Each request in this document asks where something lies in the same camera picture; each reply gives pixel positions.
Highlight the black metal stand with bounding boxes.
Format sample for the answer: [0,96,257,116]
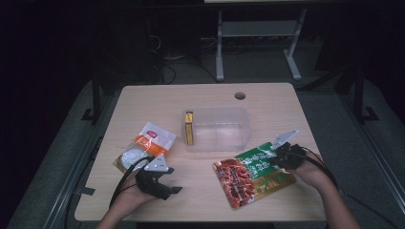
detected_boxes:
[80,71,103,126]
[346,65,380,124]

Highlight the white and orange snack packet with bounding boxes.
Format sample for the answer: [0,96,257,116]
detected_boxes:
[113,121,178,175]

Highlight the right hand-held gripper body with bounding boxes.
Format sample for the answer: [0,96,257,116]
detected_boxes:
[269,128,309,171]

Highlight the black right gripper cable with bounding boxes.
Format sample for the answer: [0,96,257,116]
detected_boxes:
[297,146,400,229]

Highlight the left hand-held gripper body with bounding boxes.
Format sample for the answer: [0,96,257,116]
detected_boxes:
[135,155,172,201]

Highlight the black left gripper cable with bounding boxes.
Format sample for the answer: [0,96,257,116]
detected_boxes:
[108,156,156,209]

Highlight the person's right hand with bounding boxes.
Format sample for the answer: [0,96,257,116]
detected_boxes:
[287,152,330,189]

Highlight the clear plastic container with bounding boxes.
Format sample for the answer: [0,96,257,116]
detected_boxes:
[181,106,252,153]

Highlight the green and red snack packet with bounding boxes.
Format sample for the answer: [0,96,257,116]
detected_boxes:
[213,141,298,210]

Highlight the yellow and red box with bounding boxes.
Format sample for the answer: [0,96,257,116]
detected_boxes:
[184,111,195,147]

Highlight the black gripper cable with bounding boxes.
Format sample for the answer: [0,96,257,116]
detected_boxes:
[108,156,156,209]
[297,146,400,229]

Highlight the black floor cables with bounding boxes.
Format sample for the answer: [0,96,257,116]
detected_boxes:
[149,32,221,86]

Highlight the person's left hand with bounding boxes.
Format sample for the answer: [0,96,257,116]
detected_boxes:
[119,176,160,209]

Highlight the white metal stand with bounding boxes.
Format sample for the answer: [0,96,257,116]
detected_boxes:
[215,9,309,82]

